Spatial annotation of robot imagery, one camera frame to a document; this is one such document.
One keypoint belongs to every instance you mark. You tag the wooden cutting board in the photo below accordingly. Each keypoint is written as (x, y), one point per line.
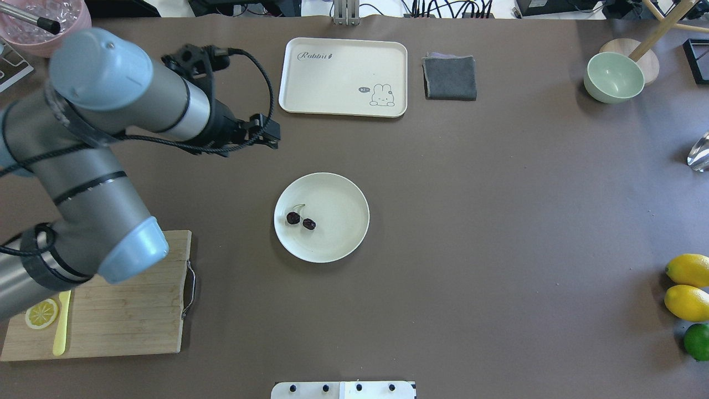
(142, 316)

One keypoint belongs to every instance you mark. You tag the dark red cherry pair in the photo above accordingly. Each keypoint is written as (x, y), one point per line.
(294, 217)

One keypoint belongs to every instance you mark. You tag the mint green bowl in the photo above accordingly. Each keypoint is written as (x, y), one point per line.
(612, 78)

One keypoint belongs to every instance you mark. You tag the pink bowl with ice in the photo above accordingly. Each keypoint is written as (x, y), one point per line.
(39, 27)

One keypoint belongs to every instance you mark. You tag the grey folded cloth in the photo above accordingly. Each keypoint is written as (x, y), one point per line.
(449, 77)

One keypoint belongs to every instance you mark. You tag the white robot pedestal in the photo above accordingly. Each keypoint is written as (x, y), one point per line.
(344, 389)

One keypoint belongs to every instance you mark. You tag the metal scoop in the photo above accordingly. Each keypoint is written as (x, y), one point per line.
(697, 158)

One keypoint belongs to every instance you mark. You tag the yellow plastic knife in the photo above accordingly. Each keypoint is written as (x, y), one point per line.
(61, 333)

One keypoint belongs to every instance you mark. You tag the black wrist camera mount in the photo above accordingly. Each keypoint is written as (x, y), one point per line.
(197, 64)

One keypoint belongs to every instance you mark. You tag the cream round plate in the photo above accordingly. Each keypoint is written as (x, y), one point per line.
(339, 208)

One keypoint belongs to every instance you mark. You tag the yellow lemon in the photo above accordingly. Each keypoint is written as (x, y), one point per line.
(689, 269)
(687, 303)

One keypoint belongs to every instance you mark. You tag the lemon slice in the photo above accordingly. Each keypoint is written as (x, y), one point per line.
(42, 315)

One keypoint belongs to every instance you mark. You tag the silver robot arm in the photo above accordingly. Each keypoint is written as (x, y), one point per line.
(104, 90)

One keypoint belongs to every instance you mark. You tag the green lime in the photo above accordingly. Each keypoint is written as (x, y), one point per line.
(695, 341)

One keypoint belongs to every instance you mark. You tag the aluminium frame post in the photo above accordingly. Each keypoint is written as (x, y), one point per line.
(346, 12)

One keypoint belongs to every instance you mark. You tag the cream rectangular tray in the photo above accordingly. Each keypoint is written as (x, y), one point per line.
(344, 77)

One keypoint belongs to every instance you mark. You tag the wooden cup stand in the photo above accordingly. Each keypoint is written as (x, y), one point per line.
(642, 52)

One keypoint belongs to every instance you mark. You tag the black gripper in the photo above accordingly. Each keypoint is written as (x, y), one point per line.
(223, 123)

